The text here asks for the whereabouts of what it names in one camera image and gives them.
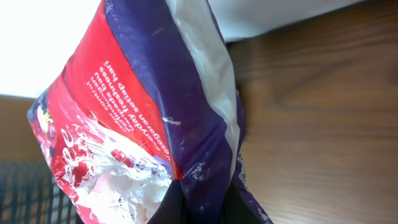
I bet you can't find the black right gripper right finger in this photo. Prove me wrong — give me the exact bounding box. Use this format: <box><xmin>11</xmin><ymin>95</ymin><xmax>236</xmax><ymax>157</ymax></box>
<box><xmin>222</xmin><ymin>184</ymin><xmax>262</xmax><ymax>224</ymax></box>

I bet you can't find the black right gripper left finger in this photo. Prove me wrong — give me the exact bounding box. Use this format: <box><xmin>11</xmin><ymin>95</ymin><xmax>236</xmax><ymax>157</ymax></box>
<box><xmin>147</xmin><ymin>180</ymin><xmax>188</xmax><ymax>224</ymax></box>

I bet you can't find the purple snack package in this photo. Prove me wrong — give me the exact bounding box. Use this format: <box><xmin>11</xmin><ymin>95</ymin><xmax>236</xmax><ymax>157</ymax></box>
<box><xmin>27</xmin><ymin>0</ymin><xmax>270</xmax><ymax>223</ymax></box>

